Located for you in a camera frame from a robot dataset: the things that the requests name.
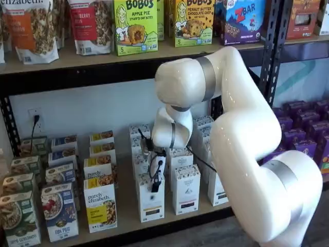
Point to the black metal shelf rack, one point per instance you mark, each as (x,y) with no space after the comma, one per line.
(77,79)
(308,51)

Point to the orange snack box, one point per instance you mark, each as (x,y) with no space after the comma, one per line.
(300,20)

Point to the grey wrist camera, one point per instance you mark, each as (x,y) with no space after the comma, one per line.
(146,146)

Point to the green Bobo's box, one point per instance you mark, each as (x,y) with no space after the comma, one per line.
(160,20)
(136,31)

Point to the red granola bag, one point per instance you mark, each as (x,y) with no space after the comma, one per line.
(90,31)

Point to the purple snack box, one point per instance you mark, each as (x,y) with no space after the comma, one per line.
(306,146)
(294,106)
(307,117)
(322,106)
(324,159)
(285,123)
(320,128)
(294,136)

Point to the yellow Bobo's box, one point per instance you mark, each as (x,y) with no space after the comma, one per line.
(195,25)

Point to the white yellow granola box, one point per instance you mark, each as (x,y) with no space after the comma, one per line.
(97,167)
(101,149)
(101,136)
(100,205)

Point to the wooden shelf board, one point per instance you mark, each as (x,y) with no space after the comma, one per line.
(77,60)
(126,205)
(303,40)

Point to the white snack box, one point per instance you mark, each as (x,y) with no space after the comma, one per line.
(324,20)

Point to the green oatmeal box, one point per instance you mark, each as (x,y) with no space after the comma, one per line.
(18,184)
(20,226)
(33,146)
(25,164)

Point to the blue oatmeal box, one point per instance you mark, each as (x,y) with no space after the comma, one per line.
(59,218)
(63,155)
(60,172)
(64,141)

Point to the white wall outlet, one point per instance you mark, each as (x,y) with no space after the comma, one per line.
(30,113)

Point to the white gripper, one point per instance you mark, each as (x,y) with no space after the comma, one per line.
(160,157)

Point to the white box yellow strip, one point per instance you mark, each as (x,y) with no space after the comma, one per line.
(136,151)
(149,205)
(140,167)
(135,131)

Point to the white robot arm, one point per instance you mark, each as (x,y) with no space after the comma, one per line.
(244,128)

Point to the orange granola bag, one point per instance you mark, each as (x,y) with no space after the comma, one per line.
(30,31)

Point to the white blue granola bag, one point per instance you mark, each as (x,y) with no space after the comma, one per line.
(2,38)

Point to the white box pink strip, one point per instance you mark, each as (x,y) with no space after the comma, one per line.
(180,159)
(185,195)

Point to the blue Zbar box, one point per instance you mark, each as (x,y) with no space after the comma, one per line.
(239,23)

